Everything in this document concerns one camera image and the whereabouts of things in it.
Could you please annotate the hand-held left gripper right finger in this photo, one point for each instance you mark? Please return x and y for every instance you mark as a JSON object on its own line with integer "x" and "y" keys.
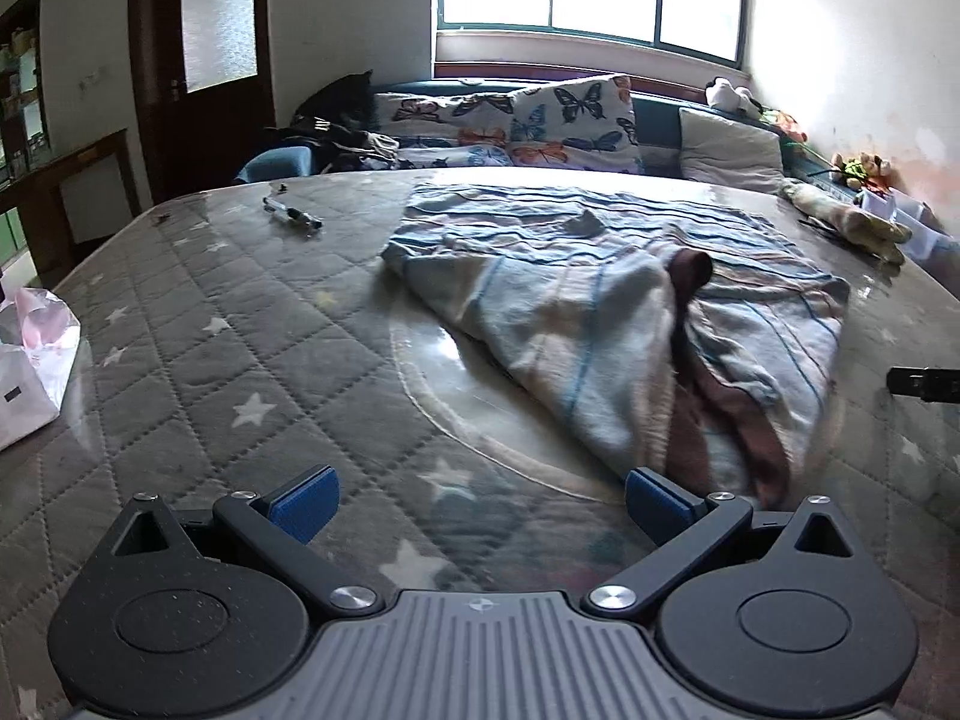
{"x": 654, "y": 501}

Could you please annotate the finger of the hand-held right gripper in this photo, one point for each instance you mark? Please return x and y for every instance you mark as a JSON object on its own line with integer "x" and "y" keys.
{"x": 922, "y": 382}

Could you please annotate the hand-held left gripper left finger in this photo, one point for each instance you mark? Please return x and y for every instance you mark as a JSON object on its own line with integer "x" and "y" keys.
{"x": 306, "y": 504}

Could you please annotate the blue beige striped garment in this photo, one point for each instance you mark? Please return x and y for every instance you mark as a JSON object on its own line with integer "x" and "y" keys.
{"x": 600, "y": 300}

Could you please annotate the white storage boxes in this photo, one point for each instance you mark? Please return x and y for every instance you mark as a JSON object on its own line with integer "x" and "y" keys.
{"x": 911, "y": 221}

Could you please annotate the small brown plush toys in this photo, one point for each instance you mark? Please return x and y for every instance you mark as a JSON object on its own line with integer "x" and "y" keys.
{"x": 862, "y": 169}

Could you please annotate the black marker pen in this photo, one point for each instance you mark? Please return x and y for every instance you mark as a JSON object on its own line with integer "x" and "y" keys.
{"x": 307, "y": 220}

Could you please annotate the orange plush toy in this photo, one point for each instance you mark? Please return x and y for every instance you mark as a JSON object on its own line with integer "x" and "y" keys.
{"x": 787, "y": 127}

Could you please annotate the white pillow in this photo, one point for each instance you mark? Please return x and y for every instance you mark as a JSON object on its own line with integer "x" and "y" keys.
{"x": 731, "y": 150}

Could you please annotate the pink white plastic bag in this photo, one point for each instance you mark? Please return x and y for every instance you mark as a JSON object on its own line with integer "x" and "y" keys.
{"x": 30, "y": 367}

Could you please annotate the panda plush toy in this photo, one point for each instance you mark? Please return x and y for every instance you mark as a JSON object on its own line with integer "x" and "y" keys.
{"x": 729, "y": 96}

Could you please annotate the black bag on sofa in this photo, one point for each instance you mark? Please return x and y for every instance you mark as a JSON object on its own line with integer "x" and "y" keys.
{"x": 352, "y": 146}

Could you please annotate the blue sofa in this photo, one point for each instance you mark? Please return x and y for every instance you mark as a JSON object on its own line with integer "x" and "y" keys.
{"x": 652, "y": 120}

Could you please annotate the butterfly print pillow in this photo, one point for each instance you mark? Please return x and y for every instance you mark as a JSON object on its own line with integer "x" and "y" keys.
{"x": 577, "y": 124}

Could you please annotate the butterfly print blanket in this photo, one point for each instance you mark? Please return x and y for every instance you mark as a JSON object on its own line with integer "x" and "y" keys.
{"x": 442, "y": 124}

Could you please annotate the wooden desk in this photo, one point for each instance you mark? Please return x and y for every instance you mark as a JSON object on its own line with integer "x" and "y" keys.
{"x": 45, "y": 180}

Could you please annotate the dark wooden glass door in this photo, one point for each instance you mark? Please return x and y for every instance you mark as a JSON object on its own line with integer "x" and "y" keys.
{"x": 217, "y": 90}

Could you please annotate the wooden shelf cabinet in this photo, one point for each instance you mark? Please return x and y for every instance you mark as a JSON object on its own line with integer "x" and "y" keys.
{"x": 22, "y": 90}

